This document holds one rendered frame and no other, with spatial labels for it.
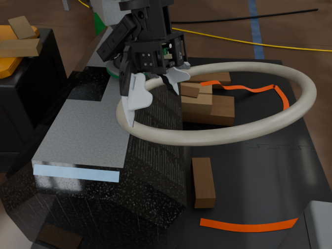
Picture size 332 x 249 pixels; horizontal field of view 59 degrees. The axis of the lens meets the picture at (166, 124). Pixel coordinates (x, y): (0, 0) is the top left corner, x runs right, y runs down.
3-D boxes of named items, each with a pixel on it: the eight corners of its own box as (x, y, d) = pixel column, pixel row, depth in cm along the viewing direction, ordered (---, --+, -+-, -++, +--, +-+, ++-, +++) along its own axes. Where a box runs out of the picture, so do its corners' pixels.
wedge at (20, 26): (10, 27, 181) (7, 19, 178) (26, 22, 185) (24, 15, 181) (19, 41, 170) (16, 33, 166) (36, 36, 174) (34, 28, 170)
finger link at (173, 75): (196, 97, 59) (176, 69, 52) (172, 95, 62) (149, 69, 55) (201, 84, 60) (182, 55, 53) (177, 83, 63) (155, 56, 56)
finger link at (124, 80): (120, 94, 47) (131, 41, 48) (114, 93, 48) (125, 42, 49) (139, 101, 51) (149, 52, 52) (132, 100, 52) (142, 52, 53)
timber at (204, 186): (213, 208, 180) (216, 198, 172) (194, 208, 180) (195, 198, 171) (207, 167, 201) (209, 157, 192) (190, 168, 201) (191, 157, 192)
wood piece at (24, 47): (1, 58, 158) (-3, 50, 154) (6, 48, 165) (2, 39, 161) (39, 56, 159) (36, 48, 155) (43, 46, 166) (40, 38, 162)
